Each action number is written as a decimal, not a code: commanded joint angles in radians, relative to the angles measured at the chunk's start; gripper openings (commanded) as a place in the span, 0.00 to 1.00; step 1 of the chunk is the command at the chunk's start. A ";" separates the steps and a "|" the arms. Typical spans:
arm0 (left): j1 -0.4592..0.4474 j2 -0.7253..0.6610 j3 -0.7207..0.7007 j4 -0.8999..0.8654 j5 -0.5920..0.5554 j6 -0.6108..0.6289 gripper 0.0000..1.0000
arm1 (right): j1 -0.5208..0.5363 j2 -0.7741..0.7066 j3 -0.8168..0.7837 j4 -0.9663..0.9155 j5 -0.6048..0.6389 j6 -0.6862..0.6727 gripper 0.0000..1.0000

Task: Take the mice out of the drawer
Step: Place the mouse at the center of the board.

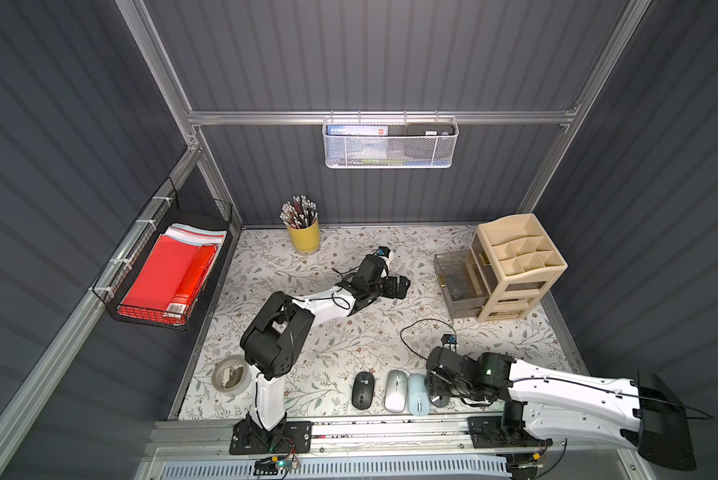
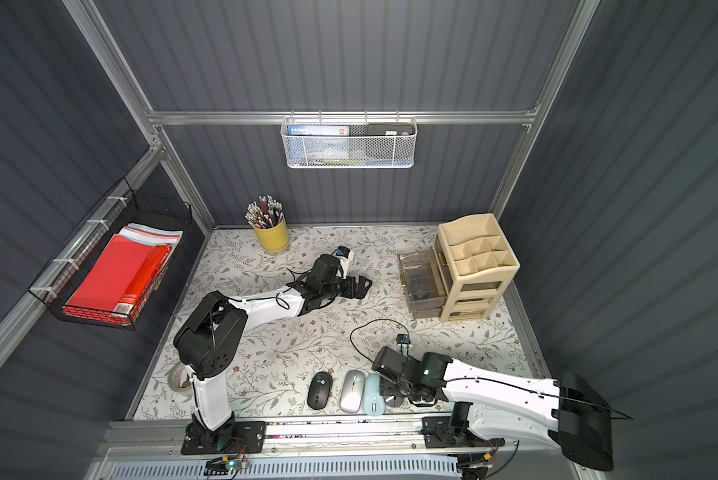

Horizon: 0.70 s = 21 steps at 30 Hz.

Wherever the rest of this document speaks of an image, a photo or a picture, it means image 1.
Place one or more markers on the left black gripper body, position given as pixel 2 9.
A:
pixel 389 285

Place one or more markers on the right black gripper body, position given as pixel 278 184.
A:
pixel 437 369

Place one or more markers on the dark grey computer mouse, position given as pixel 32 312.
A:
pixel 439 401

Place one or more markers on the light blue computer mouse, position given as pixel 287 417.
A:
pixel 418 401

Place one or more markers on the black computer mouse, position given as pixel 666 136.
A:
pixel 363 390

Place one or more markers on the beige drawer organizer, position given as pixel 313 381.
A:
pixel 519 264

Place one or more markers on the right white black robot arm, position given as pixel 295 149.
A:
pixel 541 406

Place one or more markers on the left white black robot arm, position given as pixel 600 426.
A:
pixel 275 338

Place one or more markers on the yellow pen cup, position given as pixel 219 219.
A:
pixel 305 240

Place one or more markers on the white ventilation grille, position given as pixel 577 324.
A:
pixel 459 466

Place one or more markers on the bundle of pens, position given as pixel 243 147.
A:
pixel 299 213

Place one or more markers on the blue box in basket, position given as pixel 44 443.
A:
pixel 355 144

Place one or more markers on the black device in basket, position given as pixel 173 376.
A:
pixel 419 129

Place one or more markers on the roll of tape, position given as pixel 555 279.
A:
pixel 231 375

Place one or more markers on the red folder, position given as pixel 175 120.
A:
pixel 169 282

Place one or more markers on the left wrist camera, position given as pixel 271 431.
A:
pixel 375 266

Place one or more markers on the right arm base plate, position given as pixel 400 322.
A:
pixel 486 432

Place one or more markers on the white wire wall basket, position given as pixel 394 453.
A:
pixel 404 152

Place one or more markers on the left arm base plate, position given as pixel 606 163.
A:
pixel 250 439

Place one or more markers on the black wire side basket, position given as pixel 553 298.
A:
pixel 190 217

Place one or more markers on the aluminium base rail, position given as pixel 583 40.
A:
pixel 330 437

